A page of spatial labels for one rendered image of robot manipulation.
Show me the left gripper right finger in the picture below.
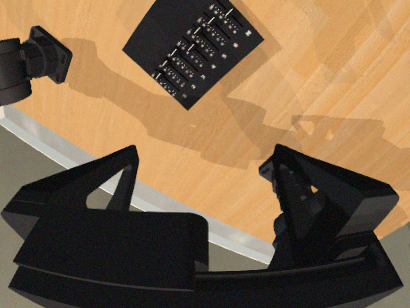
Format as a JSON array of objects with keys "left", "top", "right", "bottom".
[{"left": 272, "top": 144, "right": 399, "bottom": 266}]

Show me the black lighting desk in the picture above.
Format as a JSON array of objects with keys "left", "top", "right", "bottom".
[{"left": 122, "top": 0, "right": 264, "bottom": 111}]

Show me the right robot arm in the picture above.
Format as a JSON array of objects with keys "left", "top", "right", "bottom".
[{"left": 258, "top": 155, "right": 325, "bottom": 269}]

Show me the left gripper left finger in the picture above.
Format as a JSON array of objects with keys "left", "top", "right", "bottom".
[{"left": 12, "top": 145, "right": 139, "bottom": 210}]

